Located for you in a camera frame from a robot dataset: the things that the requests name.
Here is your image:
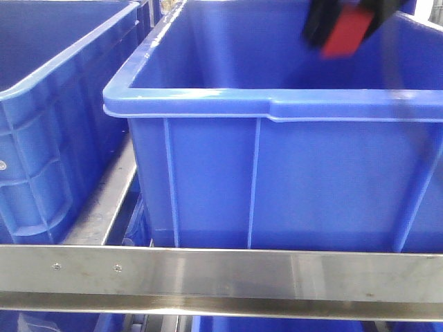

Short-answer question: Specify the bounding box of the blue crate upper shelf left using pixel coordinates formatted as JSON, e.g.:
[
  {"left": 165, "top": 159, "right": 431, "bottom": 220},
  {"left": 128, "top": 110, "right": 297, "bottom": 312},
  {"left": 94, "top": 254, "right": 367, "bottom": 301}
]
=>
[{"left": 1, "top": 1, "right": 143, "bottom": 244}]

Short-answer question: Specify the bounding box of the stainless steel shelf rail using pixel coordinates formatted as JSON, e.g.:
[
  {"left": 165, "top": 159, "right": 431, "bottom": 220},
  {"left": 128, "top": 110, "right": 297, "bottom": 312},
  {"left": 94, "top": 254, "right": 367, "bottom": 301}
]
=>
[{"left": 1, "top": 245, "right": 442, "bottom": 322}]

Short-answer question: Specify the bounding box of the blue crate shelf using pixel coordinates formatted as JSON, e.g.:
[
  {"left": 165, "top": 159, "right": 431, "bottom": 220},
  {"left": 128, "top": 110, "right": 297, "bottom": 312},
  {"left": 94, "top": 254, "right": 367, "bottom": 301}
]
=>
[
  {"left": 103, "top": 1, "right": 442, "bottom": 253},
  {"left": 1, "top": 1, "right": 143, "bottom": 244}
]

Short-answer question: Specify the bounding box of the red cube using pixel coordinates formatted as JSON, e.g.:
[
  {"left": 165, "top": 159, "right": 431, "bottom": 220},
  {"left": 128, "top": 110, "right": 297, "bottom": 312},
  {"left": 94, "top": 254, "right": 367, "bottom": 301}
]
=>
[{"left": 321, "top": 5, "right": 374, "bottom": 59}]

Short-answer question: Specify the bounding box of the blue crate lower middle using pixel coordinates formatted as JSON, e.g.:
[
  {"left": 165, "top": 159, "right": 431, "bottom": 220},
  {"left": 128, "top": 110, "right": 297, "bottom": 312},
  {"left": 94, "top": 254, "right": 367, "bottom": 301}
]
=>
[{"left": 191, "top": 316, "right": 378, "bottom": 332}]

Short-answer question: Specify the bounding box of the blue crate upper shelf right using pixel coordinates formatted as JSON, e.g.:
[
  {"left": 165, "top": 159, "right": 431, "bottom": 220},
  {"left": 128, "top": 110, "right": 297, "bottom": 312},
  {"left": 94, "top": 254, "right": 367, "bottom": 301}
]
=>
[{"left": 103, "top": 1, "right": 442, "bottom": 253}]

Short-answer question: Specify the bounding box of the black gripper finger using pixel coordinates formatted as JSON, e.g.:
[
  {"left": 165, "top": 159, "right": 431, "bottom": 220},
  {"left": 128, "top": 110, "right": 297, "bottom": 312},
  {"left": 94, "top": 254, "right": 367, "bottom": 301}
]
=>
[
  {"left": 359, "top": 0, "right": 408, "bottom": 38},
  {"left": 302, "top": 0, "right": 344, "bottom": 48}
]

